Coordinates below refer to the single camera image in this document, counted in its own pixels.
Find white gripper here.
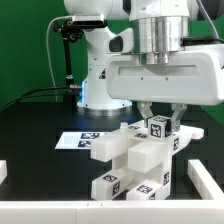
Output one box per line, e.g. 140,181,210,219
106,45,224,132

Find white tagged cube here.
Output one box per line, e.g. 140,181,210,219
148,115,172,140

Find white chair back frame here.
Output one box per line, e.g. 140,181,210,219
91,121,204,173

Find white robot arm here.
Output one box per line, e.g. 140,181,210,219
64,0,224,130

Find white block at left edge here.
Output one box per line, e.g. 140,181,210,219
0,160,7,185

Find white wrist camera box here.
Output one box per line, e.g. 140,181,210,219
107,28,134,53

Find black camera stand pole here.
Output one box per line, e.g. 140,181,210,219
63,37,76,110

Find black cables on table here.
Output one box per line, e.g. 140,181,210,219
0,83,83,111

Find white marker base plate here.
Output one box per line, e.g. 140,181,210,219
55,132,105,150

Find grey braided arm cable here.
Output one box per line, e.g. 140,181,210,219
195,0,222,40

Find white obstacle wall frame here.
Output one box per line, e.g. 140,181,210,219
0,160,224,224

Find black camera on stand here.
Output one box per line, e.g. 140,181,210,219
53,14,107,42

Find grey camera cable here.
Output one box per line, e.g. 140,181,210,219
45,15,74,103

